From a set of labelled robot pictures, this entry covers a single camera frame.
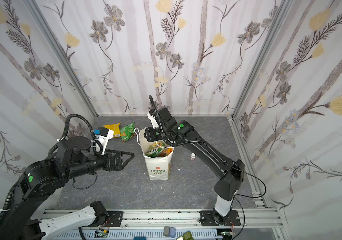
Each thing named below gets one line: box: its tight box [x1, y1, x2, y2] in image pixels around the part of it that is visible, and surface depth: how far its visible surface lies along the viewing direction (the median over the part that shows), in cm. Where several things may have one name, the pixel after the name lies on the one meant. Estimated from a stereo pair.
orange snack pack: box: [162, 148, 174, 157], surface depth 88 cm
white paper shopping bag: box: [139, 128, 175, 181], surface depth 76 cm
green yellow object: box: [182, 230, 195, 240], surface depth 70 cm
